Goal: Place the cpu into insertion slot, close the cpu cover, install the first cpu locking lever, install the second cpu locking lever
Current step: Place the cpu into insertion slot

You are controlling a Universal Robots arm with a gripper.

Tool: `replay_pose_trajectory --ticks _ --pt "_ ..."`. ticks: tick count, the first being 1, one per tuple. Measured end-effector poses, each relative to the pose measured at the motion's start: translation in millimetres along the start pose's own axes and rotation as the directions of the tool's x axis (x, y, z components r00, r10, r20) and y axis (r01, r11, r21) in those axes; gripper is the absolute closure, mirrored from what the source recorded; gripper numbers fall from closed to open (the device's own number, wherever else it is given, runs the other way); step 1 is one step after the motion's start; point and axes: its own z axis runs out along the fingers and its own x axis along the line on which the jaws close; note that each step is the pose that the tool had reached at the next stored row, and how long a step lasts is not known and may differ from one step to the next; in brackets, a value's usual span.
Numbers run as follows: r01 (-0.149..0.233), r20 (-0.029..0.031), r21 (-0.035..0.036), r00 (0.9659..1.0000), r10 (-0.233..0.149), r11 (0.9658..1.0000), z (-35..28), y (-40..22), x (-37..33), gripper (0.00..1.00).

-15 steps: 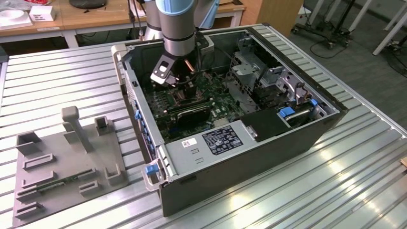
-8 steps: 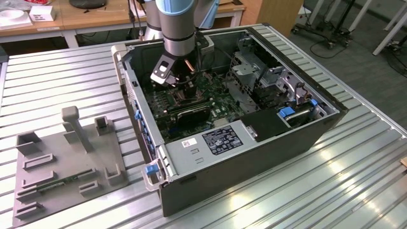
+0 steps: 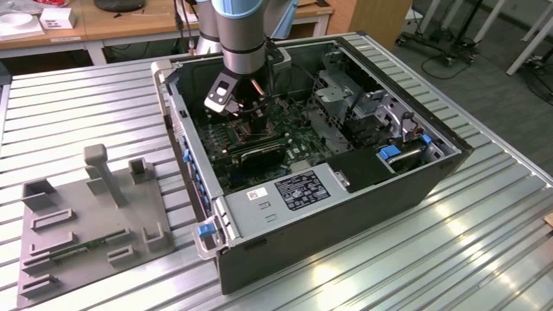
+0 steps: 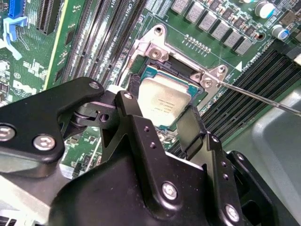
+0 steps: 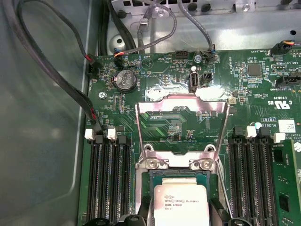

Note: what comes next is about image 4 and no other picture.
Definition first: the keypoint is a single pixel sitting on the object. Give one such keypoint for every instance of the thin metal locking lever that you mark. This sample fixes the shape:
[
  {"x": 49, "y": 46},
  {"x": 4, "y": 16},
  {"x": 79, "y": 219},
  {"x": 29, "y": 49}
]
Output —
[{"x": 284, "y": 109}]

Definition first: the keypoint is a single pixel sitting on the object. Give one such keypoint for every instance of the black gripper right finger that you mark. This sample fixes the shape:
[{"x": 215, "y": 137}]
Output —
[{"x": 216, "y": 164}]

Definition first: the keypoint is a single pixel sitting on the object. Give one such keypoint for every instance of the silver CPU chip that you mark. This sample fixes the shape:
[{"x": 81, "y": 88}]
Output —
[{"x": 162, "y": 96}]

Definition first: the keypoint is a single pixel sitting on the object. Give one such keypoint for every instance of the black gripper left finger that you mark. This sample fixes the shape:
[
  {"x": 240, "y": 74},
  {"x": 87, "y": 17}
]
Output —
[{"x": 35, "y": 117}]

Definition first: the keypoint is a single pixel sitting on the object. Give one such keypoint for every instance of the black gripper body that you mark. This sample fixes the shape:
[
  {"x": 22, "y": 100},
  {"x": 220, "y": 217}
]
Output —
[{"x": 105, "y": 200}]

